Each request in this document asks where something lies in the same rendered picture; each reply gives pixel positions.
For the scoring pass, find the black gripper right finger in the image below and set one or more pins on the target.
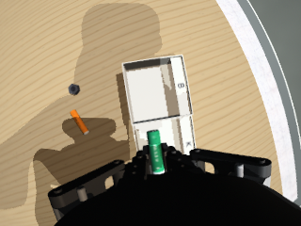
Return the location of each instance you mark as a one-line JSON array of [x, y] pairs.
[[254, 168]]

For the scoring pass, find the grey three-compartment bin rack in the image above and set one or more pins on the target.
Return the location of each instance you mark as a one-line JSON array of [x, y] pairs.
[[152, 101]]

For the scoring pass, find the green battery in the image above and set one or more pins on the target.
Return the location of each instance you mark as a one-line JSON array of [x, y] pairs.
[[156, 157]]

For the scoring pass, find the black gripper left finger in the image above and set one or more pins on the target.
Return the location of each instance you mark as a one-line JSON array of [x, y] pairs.
[[64, 198]]

